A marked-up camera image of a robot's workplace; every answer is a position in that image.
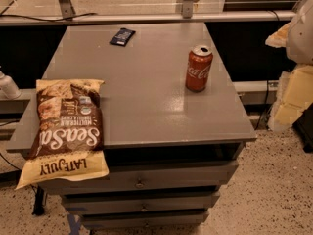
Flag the white pipe on left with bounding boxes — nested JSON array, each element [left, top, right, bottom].
[[0, 71, 21, 99]]

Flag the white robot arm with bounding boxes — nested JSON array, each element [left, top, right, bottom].
[[265, 0, 313, 131]]

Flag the dark blue rxbar wrapper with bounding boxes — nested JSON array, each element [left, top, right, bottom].
[[110, 27, 136, 47]]

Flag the red coke can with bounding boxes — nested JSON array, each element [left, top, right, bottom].
[[185, 45, 213, 92]]

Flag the brown tortilla chips bag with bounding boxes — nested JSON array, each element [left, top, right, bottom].
[[17, 79, 109, 188]]

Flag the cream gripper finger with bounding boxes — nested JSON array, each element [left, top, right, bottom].
[[267, 65, 313, 131], [265, 23, 291, 48]]

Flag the metal frame rail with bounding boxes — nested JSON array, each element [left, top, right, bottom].
[[1, 0, 306, 25]]

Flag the grey drawer cabinet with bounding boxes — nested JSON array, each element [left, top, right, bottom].
[[5, 22, 258, 231]]

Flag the black cable on rail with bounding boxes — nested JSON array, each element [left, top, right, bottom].
[[0, 11, 98, 22]]

